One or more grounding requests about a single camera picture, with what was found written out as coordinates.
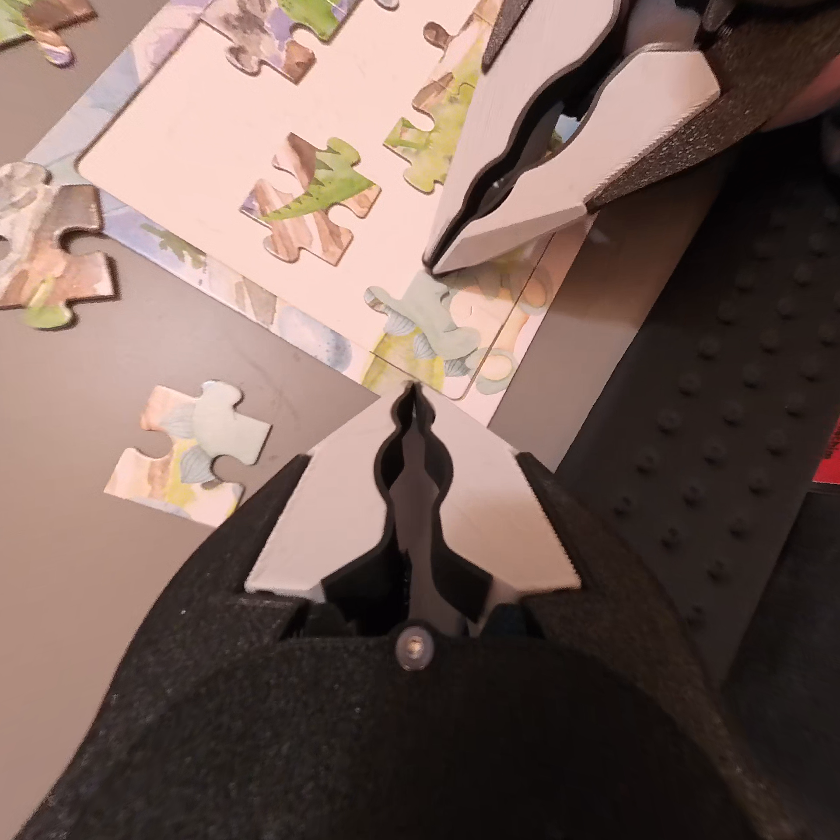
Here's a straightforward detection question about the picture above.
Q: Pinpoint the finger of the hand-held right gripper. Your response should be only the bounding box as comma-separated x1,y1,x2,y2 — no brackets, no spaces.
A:
428,42,723,277
424,0,624,266

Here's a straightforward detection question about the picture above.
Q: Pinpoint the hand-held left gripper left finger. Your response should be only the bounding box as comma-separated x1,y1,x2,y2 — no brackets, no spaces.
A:
245,382,416,605

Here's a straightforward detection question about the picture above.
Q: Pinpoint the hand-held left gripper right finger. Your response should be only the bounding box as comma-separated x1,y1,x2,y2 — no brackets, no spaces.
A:
417,383,583,639

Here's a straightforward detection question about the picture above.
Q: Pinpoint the group of assembled puzzle pieces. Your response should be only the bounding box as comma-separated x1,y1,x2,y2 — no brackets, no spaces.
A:
410,20,500,132

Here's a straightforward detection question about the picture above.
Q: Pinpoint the green grass puzzle piece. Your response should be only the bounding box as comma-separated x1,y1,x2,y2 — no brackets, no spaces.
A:
382,82,480,196

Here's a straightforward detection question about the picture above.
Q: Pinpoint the pale yellow teal puzzle piece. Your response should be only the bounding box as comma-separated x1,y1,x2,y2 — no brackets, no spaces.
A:
104,381,273,527

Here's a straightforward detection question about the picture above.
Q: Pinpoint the green and brown puzzle piece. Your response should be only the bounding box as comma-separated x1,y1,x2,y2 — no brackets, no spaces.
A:
239,133,382,266

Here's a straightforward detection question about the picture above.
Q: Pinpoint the dinosaur puzzle tray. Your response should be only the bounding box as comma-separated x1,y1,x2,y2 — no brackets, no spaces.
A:
26,0,598,427

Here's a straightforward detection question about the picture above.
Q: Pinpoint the brown grey puzzle piece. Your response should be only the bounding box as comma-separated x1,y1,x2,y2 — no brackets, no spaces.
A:
0,163,119,330

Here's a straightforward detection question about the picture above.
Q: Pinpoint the small green brown puzzle piece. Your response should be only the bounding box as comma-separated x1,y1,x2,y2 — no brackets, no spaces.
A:
0,0,98,67

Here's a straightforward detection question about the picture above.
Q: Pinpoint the grey desk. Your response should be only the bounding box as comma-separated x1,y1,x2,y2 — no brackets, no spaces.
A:
0,0,657,834

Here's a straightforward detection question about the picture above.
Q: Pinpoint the person's right hand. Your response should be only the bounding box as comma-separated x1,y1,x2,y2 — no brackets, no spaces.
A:
764,56,840,132

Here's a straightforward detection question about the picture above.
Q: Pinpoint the black dimpled surface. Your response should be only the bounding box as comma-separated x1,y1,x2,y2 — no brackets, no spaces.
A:
554,131,840,840

